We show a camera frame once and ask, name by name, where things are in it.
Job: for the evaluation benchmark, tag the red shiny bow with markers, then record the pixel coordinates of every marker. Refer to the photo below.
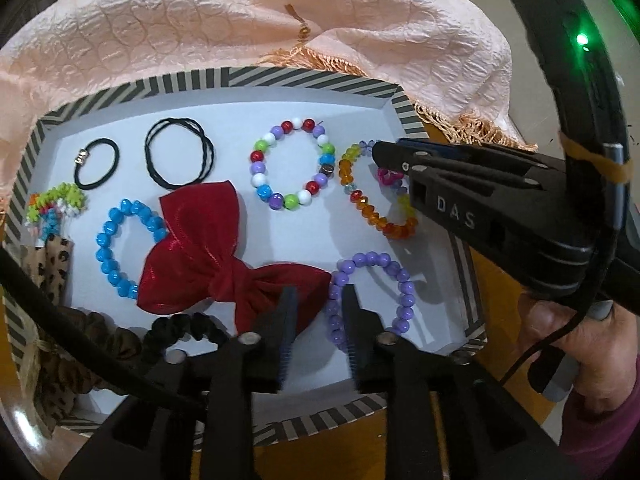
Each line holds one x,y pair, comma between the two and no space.
200,240

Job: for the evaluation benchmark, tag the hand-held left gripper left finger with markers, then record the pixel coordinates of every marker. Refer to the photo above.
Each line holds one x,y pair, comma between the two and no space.
287,322

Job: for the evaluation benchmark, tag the pink textured towel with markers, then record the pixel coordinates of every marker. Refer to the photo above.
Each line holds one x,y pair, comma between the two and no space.
200,10

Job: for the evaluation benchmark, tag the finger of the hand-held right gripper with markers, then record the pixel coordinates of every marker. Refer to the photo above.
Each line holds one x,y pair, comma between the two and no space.
450,157

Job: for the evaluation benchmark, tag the person's right hand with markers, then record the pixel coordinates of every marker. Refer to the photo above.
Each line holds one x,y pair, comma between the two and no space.
615,350

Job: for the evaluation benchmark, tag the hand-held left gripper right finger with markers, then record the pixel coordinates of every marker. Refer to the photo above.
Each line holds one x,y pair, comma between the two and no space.
352,322

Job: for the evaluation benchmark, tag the black scrunchie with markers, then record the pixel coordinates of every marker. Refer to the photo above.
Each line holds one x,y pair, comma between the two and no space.
195,325

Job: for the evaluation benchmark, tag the leopard print scrunchie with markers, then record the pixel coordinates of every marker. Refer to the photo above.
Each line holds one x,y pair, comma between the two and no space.
55,265

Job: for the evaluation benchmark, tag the brown scrunchie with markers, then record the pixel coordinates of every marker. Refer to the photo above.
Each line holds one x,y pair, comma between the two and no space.
120,337

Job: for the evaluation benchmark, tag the striped cardboard box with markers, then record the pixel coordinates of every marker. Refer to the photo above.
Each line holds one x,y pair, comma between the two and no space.
235,110

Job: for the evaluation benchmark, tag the person's right forearm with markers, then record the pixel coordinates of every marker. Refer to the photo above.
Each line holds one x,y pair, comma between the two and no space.
605,435

